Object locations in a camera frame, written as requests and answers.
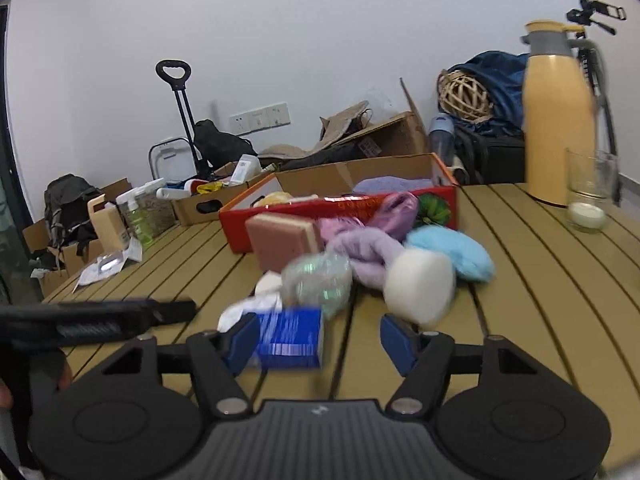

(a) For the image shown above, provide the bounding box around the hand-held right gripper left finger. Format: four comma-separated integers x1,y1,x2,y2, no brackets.
87,314,263,419

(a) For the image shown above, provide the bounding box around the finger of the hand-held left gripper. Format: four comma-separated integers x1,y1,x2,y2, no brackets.
56,297,197,350

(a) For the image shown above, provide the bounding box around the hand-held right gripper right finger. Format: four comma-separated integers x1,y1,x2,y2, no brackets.
380,313,556,419

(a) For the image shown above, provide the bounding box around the blue tissue packet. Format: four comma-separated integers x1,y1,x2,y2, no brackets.
251,307,325,371

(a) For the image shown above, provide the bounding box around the white round sponge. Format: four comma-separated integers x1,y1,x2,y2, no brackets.
383,248,457,326

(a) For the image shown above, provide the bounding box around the lilac fluffy cloth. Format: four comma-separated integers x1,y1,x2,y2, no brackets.
324,227,403,291

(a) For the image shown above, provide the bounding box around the green mesh scrubber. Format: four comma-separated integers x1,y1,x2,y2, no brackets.
281,251,354,319

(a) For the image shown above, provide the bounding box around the red cardboard box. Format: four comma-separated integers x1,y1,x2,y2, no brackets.
218,153,459,256

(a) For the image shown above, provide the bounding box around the pink scrubbing sponge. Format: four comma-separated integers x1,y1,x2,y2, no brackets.
244,212,325,274

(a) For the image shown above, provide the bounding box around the person's left hand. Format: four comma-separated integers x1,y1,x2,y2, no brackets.
56,352,72,393

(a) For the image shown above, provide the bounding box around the clear plastic packet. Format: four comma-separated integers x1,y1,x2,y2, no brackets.
74,237,144,293

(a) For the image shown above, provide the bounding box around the clear jar with green contents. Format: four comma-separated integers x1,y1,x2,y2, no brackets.
115,178,177,247

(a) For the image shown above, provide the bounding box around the light wooden box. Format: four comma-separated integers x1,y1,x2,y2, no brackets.
87,193,131,254

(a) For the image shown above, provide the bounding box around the low cardboard box with supplies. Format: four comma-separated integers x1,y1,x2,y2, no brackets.
171,161,274,226

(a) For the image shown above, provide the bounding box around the light blue fluffy cloth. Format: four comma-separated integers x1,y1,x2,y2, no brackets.
404,225,496,284

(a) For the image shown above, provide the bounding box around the white tube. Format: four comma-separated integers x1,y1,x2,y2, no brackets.
155,183,194,200

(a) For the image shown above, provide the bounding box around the black backpack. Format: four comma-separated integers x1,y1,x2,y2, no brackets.
43,174,104,252

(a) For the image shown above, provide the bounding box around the purple mesh bath pouf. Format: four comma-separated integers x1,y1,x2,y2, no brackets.
319,217,355,244
370,192,420,241

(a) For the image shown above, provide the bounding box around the dark glass door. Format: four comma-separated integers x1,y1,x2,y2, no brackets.
0,0,47,307

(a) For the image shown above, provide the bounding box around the white plastic container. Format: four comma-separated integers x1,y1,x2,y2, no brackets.
148,137,197,187

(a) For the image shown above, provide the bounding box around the yellow sponge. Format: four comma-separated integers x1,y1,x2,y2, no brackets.
252,191,296,209

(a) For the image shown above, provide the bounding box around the purple towel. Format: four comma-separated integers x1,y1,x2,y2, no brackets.
352,175,434,196

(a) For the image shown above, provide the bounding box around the white bottle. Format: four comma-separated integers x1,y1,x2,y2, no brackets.
229,154,262,185

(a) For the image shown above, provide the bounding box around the black bag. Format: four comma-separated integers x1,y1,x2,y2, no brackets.
192,119,259,169

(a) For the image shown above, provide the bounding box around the open brown cardboard box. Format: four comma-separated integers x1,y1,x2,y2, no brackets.
320,77,432,162

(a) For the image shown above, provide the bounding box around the black suitcase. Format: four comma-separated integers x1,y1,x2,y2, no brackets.
454,129,527,186

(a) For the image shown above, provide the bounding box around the blue water bottle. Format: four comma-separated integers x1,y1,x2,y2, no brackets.
428,114,456,162

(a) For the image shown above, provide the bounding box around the tan cloth hat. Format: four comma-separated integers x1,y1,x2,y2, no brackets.
319,101,374,147

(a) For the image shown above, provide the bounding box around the glass cup with white candle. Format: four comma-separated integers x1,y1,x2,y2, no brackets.
565,147,621,234

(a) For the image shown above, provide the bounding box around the wicker ball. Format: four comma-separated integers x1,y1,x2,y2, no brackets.
437,68,496,122

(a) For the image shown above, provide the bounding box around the yellow thermos jug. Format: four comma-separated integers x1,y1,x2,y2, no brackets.
520,20,602,206

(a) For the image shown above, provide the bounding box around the dark blue cloth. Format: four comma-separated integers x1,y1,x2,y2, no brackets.
449,50,532,137

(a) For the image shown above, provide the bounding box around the black trolley handle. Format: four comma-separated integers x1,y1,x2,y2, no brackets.
155,59,212,179

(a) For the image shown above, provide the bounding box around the white wall socket strip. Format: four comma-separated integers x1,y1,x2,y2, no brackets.
229,102,291,134

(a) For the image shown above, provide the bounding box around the black camera tripod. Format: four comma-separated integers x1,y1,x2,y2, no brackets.
566,0,629,177

